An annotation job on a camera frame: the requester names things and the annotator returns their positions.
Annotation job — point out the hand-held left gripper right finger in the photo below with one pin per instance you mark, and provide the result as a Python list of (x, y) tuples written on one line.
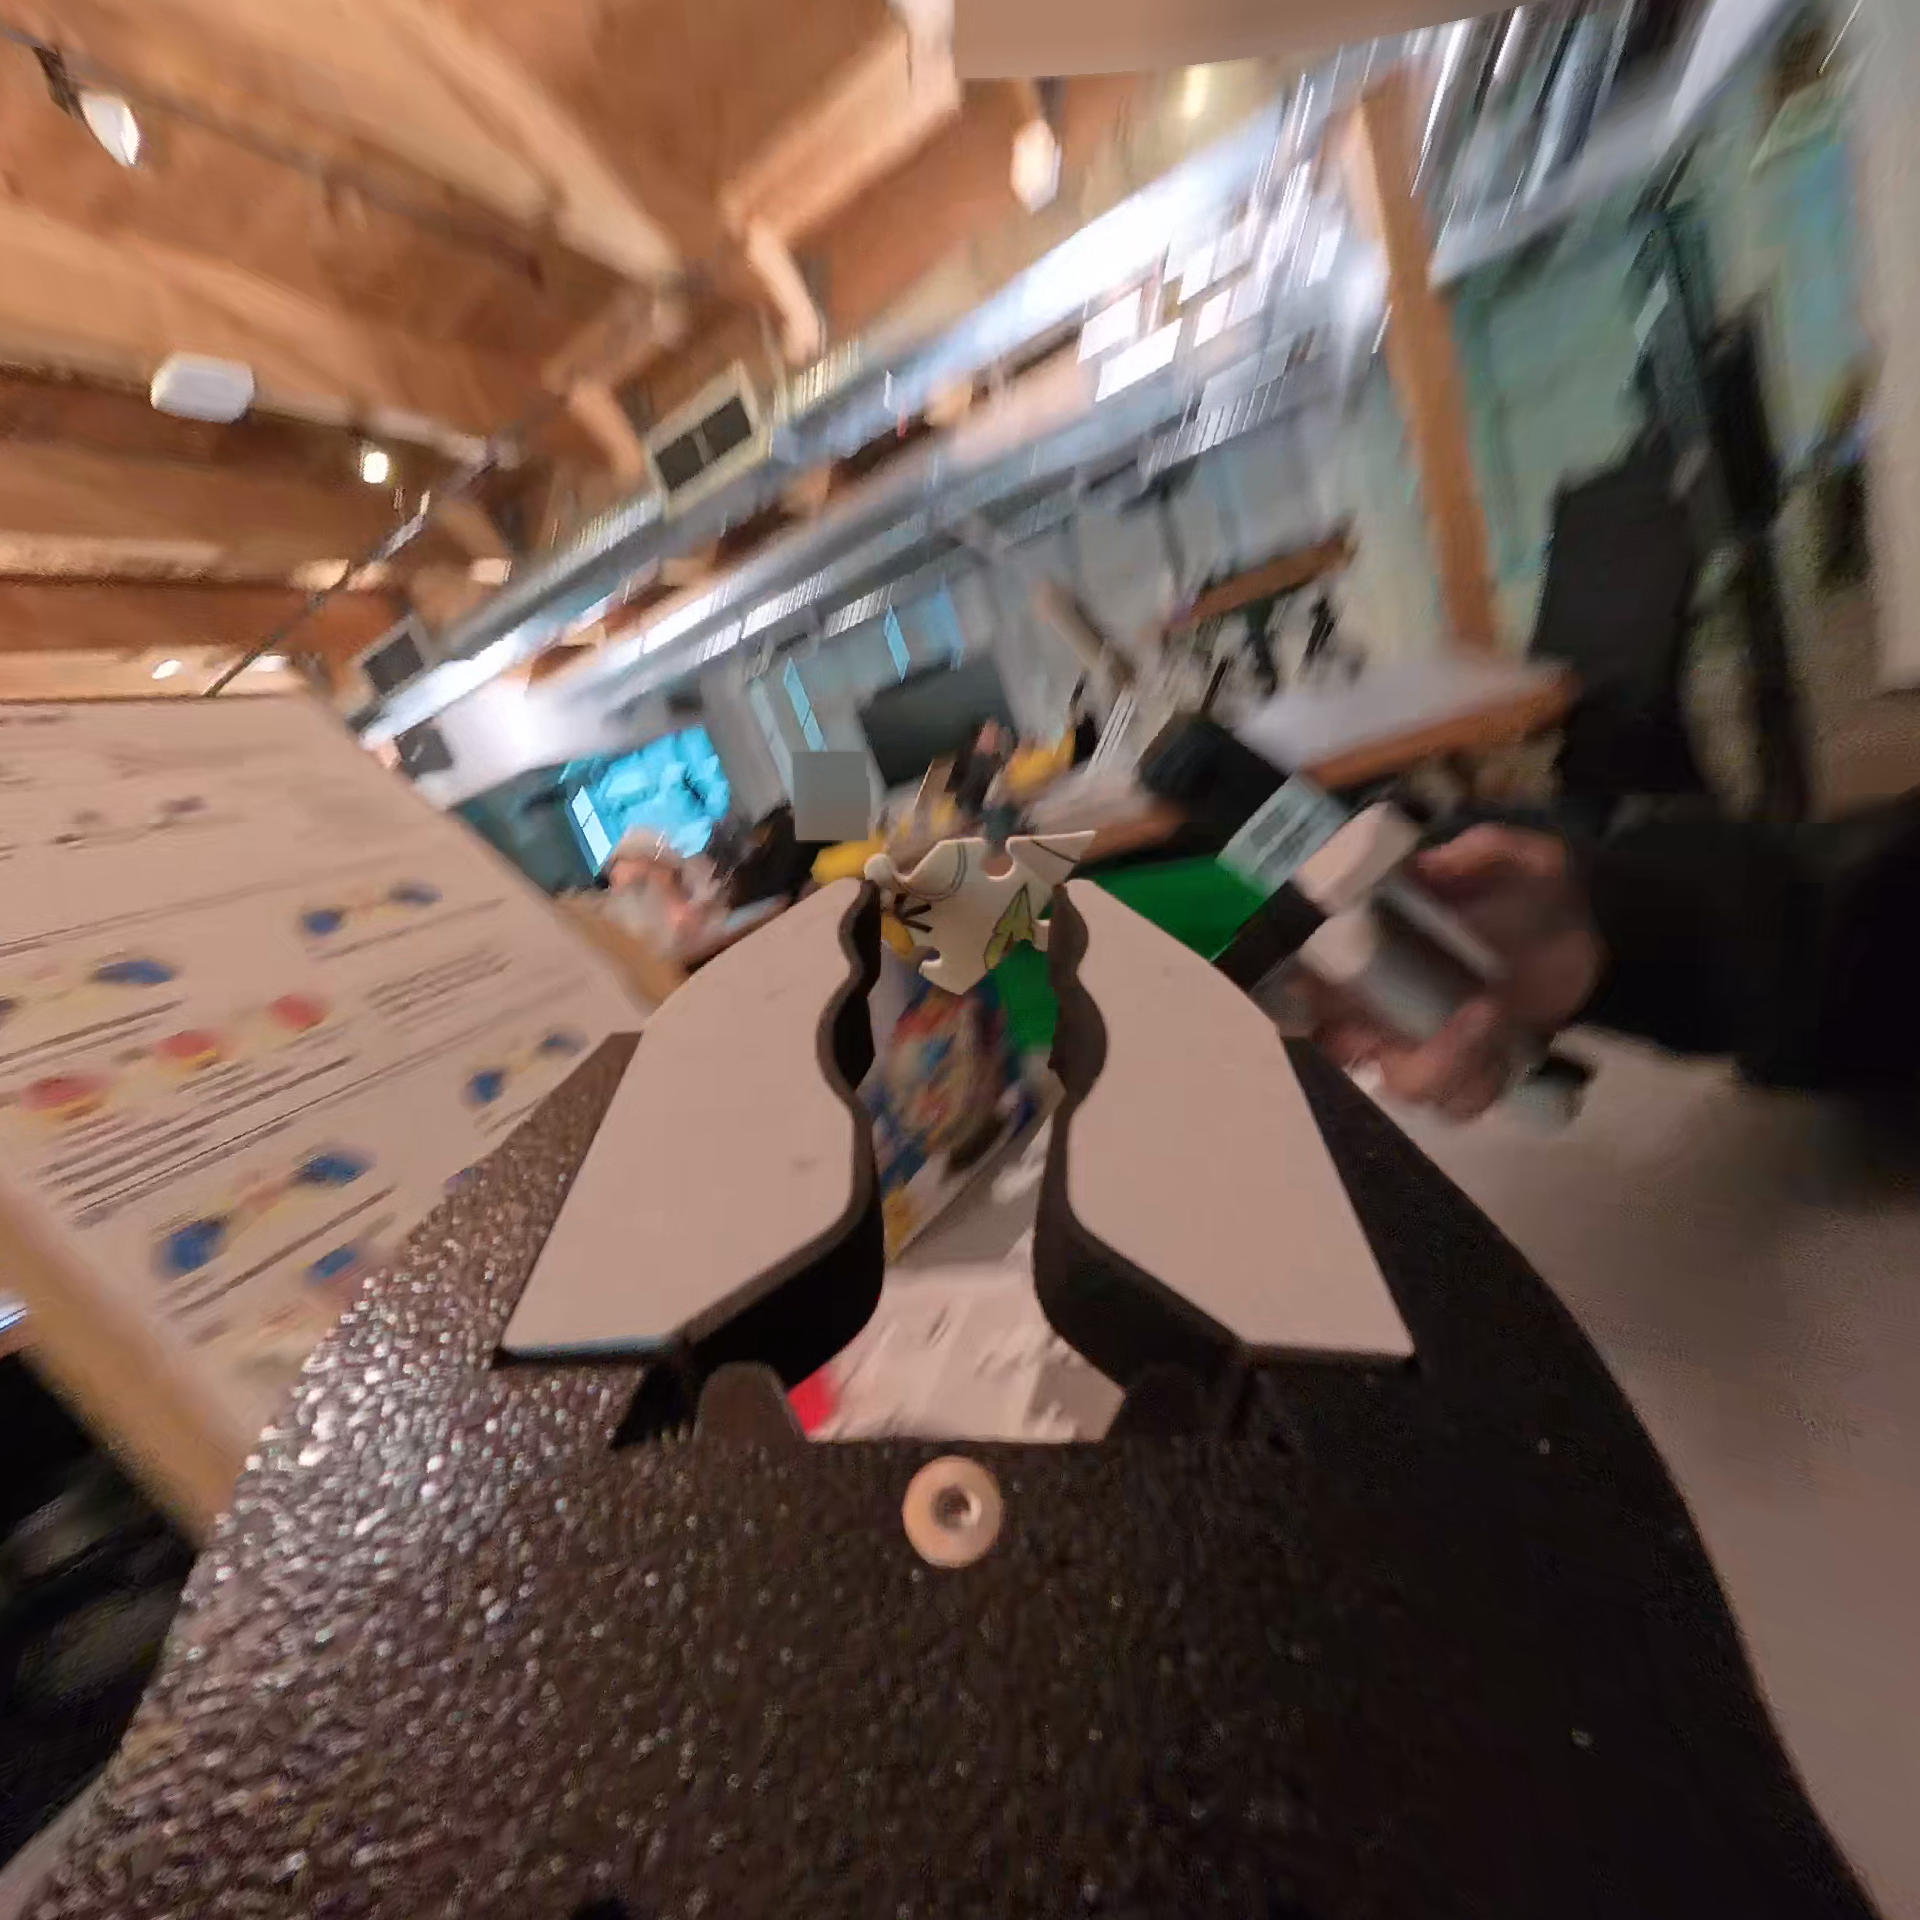
[(1215, 1185)]

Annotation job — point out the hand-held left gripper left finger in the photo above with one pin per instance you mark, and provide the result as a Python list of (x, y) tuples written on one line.
[(690, 1169)]

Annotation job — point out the colourful printed puzzle piece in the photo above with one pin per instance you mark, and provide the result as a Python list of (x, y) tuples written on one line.
[(975, 901)]

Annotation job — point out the person's right forearm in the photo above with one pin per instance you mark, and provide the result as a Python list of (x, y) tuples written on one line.
[(1755, 930)]

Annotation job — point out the blue puzzle box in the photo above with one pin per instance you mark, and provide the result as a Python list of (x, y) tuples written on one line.
[(943, 1096)]

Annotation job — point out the person's right hand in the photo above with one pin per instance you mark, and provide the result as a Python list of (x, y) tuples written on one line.
[(1545, 942)]

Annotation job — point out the green plastic bin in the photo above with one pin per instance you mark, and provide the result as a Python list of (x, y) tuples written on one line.
[(1170, 913)]

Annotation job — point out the white instruction leaflet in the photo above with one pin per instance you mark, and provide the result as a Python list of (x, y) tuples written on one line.
[(975, 1367)]

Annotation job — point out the white instruction board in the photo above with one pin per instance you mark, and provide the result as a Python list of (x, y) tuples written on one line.
[(226, 975)]

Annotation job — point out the ceiling air vent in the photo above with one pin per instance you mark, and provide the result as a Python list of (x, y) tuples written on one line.
[(400, 658), (709, 436)]

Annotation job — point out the white ceiling device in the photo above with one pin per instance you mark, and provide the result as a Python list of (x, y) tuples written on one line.
[(205, 387)]

